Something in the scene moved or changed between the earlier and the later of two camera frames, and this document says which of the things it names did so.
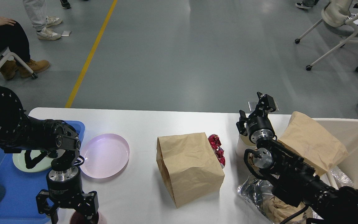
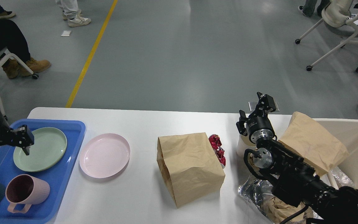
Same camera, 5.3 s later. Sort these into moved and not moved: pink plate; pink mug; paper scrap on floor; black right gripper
Moved: pink mug
Not moved: paper scrap on floor; pink plate; black right gripper
